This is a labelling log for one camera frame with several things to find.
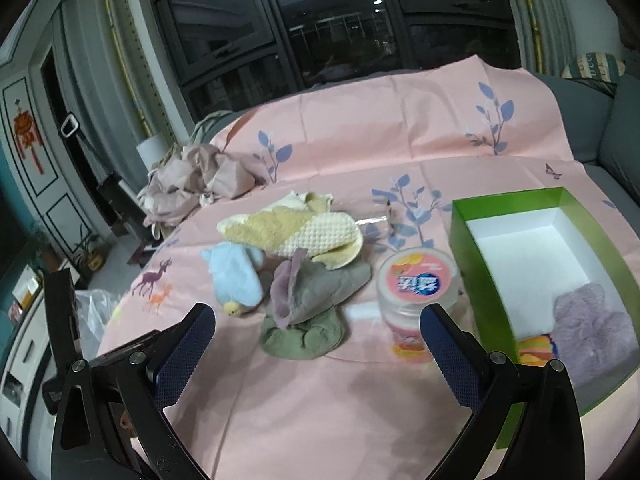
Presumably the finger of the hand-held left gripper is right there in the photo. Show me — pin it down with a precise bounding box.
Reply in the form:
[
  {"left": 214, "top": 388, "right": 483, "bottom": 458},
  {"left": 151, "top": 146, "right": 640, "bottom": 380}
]
[{"left": 92, "top": 329, "right": 163, "bottom": 363}]

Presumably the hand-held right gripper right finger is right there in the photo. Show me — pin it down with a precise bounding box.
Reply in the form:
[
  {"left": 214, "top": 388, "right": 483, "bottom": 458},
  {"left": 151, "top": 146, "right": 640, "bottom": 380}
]
[{"left": 419, "top": 303, "right": 586, "bottom": 480}]

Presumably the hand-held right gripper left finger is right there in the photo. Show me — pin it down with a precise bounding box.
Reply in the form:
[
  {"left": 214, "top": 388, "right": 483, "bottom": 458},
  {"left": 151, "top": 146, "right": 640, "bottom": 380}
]
[{"left": 50, "top": 303, "right": 217, "bottom": 480}]

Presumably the pink lidded plastic jar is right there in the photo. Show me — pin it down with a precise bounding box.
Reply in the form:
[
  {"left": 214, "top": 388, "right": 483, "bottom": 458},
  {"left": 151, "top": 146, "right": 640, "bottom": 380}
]
[{"left": 377, "top": 247, "right": 461, "bottom": 363}]

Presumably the light blue plush sock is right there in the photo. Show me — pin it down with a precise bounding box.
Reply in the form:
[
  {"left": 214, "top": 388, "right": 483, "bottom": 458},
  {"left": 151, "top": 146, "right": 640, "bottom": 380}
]
[{"left": 201, "top": 241, "right": 266, "bottom": 317}]

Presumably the green cardboard box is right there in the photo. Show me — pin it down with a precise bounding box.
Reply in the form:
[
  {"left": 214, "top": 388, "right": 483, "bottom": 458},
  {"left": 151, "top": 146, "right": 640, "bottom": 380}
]
[{"left": 448, "top": 186, "right": 640, "bottom": 453}]

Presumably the yellow and cream towel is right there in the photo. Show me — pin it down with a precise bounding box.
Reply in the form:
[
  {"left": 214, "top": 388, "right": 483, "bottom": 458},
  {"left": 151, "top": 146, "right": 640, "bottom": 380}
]
[{"left": 216, "top": 191, "right": 362, "bottom": 268}]

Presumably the clear plastic bag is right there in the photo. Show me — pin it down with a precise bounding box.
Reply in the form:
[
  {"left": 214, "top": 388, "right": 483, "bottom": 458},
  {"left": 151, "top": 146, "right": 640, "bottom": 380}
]
[{"left": 75, "top": 287, "right": 121, "bottom": 361}]

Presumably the white cabinet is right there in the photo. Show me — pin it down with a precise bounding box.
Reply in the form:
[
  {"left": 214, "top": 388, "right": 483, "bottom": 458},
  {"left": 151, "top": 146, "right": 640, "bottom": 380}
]
[{"left": 0, "top": 310, "right": 56, "bottom": 411}]

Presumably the potted plant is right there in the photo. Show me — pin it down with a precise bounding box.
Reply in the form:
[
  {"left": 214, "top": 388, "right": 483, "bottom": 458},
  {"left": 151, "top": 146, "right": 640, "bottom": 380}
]
[{"left": 70, "top": 232, "right": 108, "bottom": 276}]

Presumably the orange patterned cloth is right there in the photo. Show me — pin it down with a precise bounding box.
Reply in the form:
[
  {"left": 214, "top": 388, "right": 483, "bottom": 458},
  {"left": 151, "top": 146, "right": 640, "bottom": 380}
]
[{"left": 517, "top": 332, "right": 558, "bottom": 366}]

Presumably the white panelled door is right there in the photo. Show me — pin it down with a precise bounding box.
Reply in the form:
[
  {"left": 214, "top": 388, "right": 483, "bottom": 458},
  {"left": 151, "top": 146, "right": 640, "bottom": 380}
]
[{"left": 0, "top": 45, "right": 101, "bottom": 261}]

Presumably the green sock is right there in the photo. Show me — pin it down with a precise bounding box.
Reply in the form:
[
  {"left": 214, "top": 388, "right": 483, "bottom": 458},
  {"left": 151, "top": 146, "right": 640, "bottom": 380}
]
[{"left": 260, "top": 307, "right": 349, "bottom": 361}]

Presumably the purple sock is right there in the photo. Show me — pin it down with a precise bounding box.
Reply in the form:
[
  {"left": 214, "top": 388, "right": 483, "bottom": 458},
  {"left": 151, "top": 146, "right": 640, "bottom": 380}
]
[{"left": 271, "top": 249, "right": 307, "bottom": 330}]

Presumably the dark furniture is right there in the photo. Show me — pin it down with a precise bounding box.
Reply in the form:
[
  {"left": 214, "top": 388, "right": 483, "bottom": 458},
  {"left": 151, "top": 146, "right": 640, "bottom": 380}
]
[{"left": 97, "top": 172, "right": 156, "bottom": 266}]

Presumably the grey sock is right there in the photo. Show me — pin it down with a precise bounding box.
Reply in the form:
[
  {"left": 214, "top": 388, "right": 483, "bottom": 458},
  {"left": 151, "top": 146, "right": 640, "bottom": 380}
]
[{"left": 287, "top": 260, "right": 373, "bottom": 326}]

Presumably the purple fluffy cloth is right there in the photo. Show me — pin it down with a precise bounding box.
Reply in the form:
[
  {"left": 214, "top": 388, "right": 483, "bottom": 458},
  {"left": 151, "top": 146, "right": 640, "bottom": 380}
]
[{"left": 552, "top": 282, "right": 636, "bottom": 386}]

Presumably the clear bottle with steel lid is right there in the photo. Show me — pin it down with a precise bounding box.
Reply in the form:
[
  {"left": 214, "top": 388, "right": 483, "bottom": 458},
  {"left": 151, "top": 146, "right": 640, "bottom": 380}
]
[{"left": 350, "top": 200, "right": 396, "bottom": 248}]

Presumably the red hanging knot ornament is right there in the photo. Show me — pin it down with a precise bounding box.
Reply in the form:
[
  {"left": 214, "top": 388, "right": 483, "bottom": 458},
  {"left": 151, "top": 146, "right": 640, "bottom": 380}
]
[{"left": 12, "top": 100, "right": 46, "bottom": 176}]

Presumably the crumpled pink cloth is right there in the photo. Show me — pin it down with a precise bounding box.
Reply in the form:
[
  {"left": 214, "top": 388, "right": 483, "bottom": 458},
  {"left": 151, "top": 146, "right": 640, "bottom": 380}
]
[{"left": 136, "top": 142, "right": 271, "bottom": 228}]

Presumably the white cylinder lamp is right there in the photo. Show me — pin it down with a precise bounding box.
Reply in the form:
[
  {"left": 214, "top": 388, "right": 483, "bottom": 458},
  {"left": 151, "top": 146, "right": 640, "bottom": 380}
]
[{"left": 136, "top": 132, "right": 168, "bottom": 171}]

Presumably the pink printed bedsheet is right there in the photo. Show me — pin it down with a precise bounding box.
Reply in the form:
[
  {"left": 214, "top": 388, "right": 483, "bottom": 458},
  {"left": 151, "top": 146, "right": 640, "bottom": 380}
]
[{"left": 95, "top": 55, "right": 640, "bottom": 480}]

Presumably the grey sofa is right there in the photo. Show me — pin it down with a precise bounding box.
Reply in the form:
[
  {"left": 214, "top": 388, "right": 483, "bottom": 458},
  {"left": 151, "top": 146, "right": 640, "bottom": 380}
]
[{"left": 530, "top": 67, "right": 640, "bottom": 221}]

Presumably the grey curtain with gold trim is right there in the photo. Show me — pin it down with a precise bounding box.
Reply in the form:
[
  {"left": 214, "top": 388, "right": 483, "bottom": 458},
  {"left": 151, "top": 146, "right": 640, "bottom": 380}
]
[
  {"left": 65, "top": 0, "right": 201, "bottom": 151},
  {"left": 495, "top": 0, "right": 621, "bottom": 76}
]

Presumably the dark glass window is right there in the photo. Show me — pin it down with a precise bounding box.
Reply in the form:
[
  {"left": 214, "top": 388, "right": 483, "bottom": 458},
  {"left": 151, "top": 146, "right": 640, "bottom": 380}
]
[{"left": 145, "top": 0, "right": 526, "bottom": 121}]

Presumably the patterned cushion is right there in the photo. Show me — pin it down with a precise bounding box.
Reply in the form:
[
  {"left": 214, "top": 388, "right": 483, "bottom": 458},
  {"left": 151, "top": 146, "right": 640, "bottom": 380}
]
[{"left": 560, "top": 50, "right": 628, "bottom": 83}]

